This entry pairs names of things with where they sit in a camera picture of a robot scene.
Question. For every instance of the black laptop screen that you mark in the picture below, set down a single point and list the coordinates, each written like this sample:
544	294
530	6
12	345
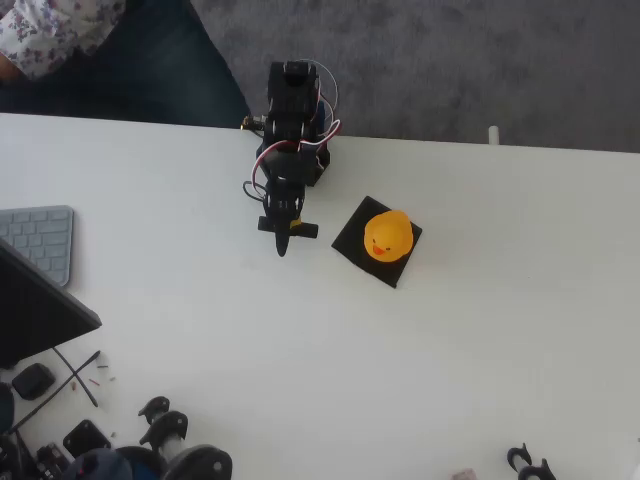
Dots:
35	310

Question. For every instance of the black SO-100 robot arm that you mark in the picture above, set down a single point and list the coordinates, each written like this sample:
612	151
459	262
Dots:
292	105

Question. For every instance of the forearm in floral sleeve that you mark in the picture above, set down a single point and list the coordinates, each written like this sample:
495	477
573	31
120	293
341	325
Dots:
50	35

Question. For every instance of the black square mounting plate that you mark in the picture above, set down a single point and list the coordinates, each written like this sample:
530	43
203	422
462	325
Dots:
86	438

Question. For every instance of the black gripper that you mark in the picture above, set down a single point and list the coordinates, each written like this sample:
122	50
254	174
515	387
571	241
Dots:
283	210

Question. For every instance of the small gold controller board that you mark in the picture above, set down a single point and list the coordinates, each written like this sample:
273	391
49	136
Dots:
252	123

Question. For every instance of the yellow rubber duck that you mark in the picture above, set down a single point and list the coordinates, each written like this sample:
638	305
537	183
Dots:
389	235

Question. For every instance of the small black pouch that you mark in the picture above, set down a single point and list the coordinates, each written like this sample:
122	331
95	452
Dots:
33	381

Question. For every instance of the black square foam pad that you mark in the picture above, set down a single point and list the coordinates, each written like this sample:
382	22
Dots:
350	245

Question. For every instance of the black camera bar on gripper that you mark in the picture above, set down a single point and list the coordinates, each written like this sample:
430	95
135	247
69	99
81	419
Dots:
310	231

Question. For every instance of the grey keyboard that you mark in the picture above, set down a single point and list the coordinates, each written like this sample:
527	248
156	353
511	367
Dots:
37	240

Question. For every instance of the black electronics module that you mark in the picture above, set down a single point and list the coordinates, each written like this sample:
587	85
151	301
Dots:
50	460

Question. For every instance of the blue table clamp at base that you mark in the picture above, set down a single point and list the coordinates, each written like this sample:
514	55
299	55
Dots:
325	114

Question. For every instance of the white post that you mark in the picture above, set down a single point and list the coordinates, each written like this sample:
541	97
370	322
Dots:
493	135

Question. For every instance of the person's legs in dark jeans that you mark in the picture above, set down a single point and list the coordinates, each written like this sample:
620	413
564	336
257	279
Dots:
160	75

